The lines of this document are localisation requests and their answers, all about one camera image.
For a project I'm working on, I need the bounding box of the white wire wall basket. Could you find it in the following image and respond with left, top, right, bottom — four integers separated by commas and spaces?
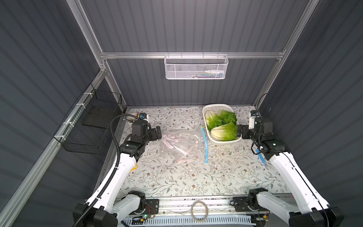
164, 54, 229, 80

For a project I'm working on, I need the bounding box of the clear zip-top bag white seal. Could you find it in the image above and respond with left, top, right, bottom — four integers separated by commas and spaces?
162, 131, 202, 163

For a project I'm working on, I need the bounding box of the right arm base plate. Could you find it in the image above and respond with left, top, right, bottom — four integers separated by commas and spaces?
229, 195, 269, 214

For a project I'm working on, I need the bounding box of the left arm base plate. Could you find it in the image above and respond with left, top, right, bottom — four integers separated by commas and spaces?
129, 199, 160, 216

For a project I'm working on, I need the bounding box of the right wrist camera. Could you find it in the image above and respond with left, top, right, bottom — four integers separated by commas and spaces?
249, 110, 260, 130

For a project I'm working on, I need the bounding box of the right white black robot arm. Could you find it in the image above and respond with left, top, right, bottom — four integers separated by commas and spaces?
237, 117, 344, 227

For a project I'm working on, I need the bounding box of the beige tape ring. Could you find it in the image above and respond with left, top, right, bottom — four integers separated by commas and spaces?
190, 200, 209, 222

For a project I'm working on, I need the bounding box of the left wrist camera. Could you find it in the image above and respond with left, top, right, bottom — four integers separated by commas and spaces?
139, 113, 148, 122

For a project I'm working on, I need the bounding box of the chinese cabbage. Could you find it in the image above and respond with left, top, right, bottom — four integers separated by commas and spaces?
219, 110, 237, 125
205, 111, 224, 131
210, 123, 237, 141

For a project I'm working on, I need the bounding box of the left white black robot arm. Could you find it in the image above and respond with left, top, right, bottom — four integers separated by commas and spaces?
73, 117, 162, 227

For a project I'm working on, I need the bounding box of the black wire side basket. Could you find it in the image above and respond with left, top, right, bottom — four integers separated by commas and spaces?
54, 85, 123, 155

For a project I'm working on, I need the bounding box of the clear zip-top bag blue seal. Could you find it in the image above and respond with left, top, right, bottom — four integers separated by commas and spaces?
160, 124, 209, 165

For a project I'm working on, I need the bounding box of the blue pen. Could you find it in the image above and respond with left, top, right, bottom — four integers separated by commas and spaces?
255, 149, 267, 166

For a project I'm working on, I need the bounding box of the white pen holder cup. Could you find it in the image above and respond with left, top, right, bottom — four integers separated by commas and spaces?
126, 113, 140, 123

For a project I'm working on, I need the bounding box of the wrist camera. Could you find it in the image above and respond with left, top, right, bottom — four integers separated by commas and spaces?
249, 110, 260, 130
139, 113, 148, 122

